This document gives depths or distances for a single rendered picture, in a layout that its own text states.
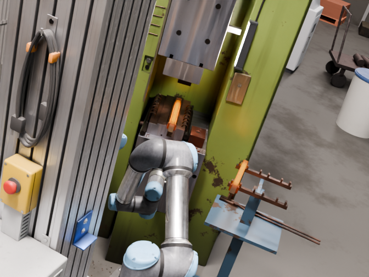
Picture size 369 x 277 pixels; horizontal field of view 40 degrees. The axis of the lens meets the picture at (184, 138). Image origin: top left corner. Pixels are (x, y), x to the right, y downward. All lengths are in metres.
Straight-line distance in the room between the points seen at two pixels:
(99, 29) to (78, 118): 0.23
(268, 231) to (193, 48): 1.05
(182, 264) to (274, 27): 1.39
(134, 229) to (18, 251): 1.71
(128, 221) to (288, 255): 1.37
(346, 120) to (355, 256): 2.60
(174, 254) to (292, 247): 2.24
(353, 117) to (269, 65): 3.75
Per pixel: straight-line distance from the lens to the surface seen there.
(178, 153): 1.93
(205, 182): 3.08
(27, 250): 1.44
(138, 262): 1.77
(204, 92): 3.18
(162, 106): 3.00
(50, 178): 1.35
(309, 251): 4.04
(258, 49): 2.74
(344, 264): 4.10
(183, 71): 2.63
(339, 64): 7.94
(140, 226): 3.06
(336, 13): 12.78
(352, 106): 6.42
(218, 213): 2.78
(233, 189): 2.47
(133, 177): 2.04
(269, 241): 2.74
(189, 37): 2.58
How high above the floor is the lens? 2.21
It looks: 27 degrees down
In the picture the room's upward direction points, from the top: 18 degrees clockwise
